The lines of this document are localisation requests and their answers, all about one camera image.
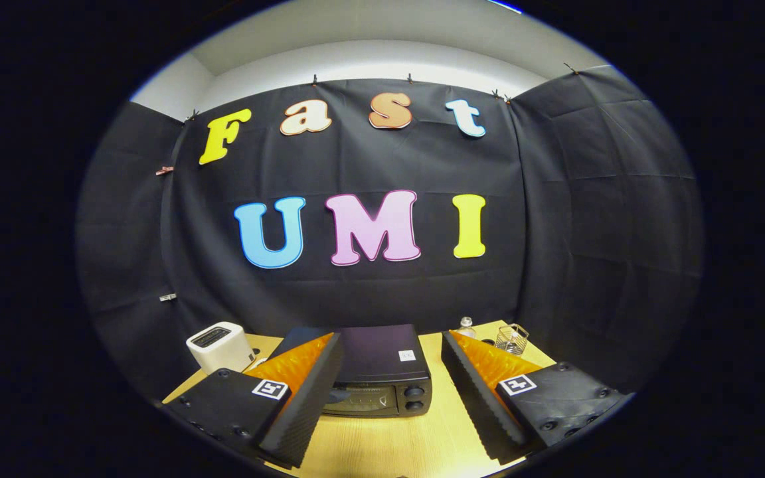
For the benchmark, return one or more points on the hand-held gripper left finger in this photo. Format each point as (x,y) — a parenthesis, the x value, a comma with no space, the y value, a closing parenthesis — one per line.
(306,405)

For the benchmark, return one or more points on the clear glass bottle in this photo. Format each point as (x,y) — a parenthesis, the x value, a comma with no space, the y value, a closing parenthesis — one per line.
(466,326)

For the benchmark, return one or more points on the pink cloth clip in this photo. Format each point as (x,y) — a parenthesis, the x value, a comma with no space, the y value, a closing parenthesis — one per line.
(165,170)

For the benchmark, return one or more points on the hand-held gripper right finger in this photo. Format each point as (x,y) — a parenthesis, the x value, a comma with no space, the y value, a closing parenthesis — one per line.
(475,398)

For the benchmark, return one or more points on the white bread toaster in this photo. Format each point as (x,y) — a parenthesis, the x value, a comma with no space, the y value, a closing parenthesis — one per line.
(220,348)

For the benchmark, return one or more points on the black toaster oven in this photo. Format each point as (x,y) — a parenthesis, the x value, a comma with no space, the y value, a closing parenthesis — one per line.
(382,352)

